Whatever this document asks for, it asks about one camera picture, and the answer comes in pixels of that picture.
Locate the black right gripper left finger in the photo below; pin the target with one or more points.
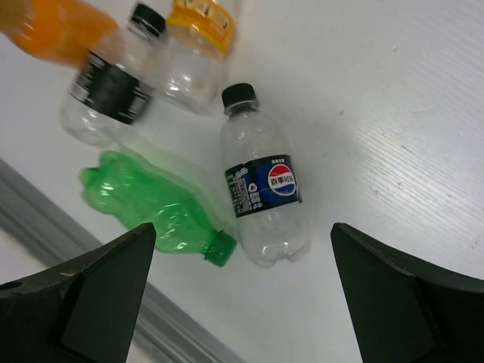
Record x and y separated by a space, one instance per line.
82 310

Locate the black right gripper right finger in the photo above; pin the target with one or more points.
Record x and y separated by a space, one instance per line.
405 309

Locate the clear Pepsi bottle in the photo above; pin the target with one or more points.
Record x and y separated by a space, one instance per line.
261 179

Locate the crushed green bottle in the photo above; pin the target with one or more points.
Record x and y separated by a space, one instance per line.
135 191

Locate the clear bottle black label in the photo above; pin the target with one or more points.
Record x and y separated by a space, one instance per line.
108 93

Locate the clear bottle yellow cap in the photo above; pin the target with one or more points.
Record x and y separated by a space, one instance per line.
188 66

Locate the small orange juice bottle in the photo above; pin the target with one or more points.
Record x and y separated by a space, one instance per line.
60 32

